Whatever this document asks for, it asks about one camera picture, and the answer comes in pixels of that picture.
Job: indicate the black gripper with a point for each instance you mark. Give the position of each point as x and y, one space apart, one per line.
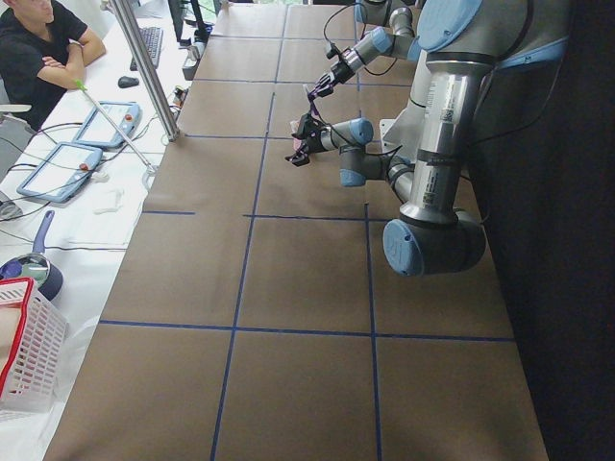
312 142
341 71

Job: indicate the purple marker pen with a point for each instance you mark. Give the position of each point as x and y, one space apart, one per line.
313 103

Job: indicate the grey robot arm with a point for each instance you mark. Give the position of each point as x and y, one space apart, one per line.
456 47
392 36

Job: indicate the black keyboard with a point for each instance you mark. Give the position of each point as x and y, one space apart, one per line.
153 39

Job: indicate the black computer mouse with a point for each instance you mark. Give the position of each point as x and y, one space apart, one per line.
127 82

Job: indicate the blue teach pendant far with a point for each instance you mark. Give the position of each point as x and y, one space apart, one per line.
97 131

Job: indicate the blue teach pendant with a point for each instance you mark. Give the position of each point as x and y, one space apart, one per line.
61 174
97 131

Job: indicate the diagonal metal brace rod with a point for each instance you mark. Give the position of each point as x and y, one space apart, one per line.
151 169

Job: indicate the blue teach pendant near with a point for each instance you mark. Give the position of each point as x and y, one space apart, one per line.
61 174

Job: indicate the seated person black shirt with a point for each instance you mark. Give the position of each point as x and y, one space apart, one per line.
45 49

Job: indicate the dark blue saucepan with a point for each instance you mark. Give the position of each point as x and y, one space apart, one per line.
35 265

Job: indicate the white red plastic basket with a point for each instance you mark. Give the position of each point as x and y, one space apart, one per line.
32 334

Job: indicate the aluminium frame post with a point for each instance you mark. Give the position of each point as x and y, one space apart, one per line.
128 24

